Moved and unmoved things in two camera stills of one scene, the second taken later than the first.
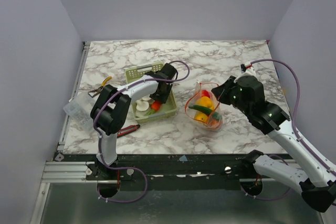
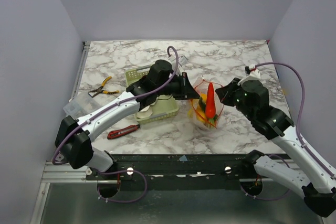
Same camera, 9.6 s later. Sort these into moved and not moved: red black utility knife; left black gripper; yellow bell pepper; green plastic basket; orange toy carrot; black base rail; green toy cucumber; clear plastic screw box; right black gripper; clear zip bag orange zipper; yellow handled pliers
Moved: orange toy carrot; green toy cucumber; left black gripper; yellow bell pepper
Not moved: red black utility knife; yellow handled pliers; clear plastic screw box; black base rail; green plastic basket; right black gripper; clear zip bag orange zipper
